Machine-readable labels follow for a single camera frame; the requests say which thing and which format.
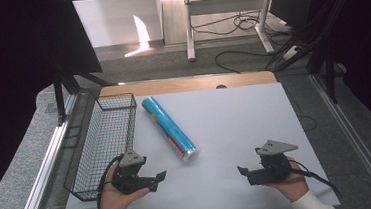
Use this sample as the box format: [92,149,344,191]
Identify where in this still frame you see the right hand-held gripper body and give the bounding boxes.
[244,137,302,187]

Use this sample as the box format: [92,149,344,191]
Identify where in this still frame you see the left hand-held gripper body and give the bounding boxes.
[109,148,152,196]

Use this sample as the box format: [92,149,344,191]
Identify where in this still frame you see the black wire basket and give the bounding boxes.
[57,91,146,204]

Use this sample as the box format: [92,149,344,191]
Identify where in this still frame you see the blue foil roll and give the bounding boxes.
[140,92,200,167]

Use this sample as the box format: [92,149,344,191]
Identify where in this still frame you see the person's left hand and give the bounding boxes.
[93,159,153,209]

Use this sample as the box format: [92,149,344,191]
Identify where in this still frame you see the person's right hand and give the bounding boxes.
[265,155,311,205]

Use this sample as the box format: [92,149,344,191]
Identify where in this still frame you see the white table sheet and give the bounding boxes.
[49,78,342,209]

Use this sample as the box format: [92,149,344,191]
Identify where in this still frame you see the wooden table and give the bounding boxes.
[99,69,278,100]

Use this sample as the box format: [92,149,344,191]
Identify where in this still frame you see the black metal stand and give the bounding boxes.
[267,0,371,109]
[50,60,120,127]

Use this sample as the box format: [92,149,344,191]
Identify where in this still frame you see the white power strip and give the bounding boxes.
[281,43,302,62]

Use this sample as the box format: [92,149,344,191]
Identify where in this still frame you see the dark curtain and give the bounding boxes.
[0,0,114,209]
[312,0,371,143]

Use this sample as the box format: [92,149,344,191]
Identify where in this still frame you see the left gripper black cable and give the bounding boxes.
[92,155,127,209]

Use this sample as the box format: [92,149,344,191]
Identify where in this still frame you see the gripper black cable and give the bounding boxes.
[287,155,343,204]
[92,155,127,209]

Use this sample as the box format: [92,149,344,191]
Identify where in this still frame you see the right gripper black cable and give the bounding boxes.
[287,155,343,204]

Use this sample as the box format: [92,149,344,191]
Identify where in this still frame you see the thin black cable loop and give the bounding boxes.
[282,83,319,134]

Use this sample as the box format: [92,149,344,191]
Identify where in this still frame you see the aluminium rail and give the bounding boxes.
[1,92,86,209]
[309,69,371,209]

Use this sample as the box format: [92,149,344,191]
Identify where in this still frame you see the black floor cable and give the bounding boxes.
[212,46,274,76]

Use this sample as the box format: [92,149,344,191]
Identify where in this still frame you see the tangled black floor cables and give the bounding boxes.
[190,7,291,41]

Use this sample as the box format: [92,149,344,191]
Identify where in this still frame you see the white desk frame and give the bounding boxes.
[181,0,283,63]

